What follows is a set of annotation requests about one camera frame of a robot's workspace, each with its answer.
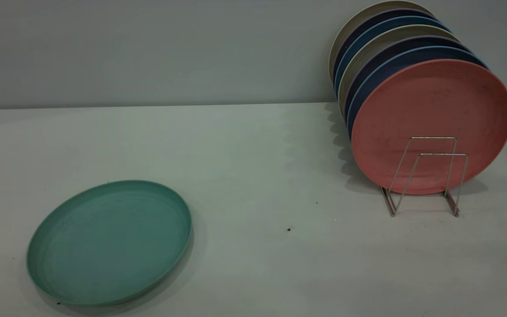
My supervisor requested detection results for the dark purple round plate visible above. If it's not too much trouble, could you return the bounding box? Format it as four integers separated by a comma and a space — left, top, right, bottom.
331, 8, 437, 84
344, 36, 472, 119

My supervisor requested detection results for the pink round plate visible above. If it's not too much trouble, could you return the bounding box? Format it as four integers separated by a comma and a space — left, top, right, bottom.
351, 59, 507, 195

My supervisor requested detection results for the metal wire plate rack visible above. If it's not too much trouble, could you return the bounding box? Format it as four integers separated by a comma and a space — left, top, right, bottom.
380, 136, 469, 217

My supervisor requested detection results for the green round plate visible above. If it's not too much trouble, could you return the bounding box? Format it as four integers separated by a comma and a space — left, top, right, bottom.
26, 180, 192, 307

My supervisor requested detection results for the beige round plate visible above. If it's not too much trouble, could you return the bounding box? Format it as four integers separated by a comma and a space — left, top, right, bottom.
338, 25, 459, 117
328, 0, 434, 82

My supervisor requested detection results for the blue round plate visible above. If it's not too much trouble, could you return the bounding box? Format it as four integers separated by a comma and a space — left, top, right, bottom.
334, 16, 450, 97
347, 46, 488, 137

